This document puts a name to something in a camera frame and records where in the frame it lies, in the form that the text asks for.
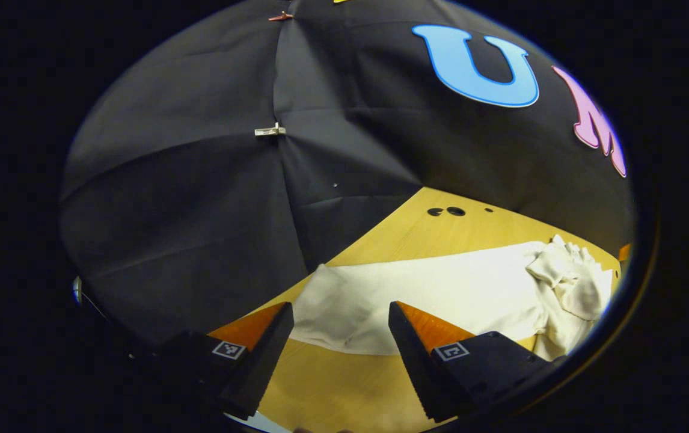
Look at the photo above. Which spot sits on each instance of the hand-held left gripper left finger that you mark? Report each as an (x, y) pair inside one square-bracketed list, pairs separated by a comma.
[(266, 361)]

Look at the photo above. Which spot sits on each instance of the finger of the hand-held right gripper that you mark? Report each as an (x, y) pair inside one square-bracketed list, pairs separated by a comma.
[(624, 252)]

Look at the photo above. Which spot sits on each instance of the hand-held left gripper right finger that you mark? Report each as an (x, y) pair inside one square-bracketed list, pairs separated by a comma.
[(413, 367)]

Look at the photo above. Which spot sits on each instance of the white garment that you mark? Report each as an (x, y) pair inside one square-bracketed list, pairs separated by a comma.
[(440, 288)]

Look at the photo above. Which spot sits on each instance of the black backdrop cloth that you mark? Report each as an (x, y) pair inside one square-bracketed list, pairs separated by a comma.
[(200, 210)]

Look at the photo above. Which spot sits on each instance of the small white clip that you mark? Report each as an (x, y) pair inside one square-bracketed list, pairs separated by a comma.
[(269, 130)]

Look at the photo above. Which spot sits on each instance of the small red clip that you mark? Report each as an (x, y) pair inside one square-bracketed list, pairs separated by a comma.
[(280, 16)]

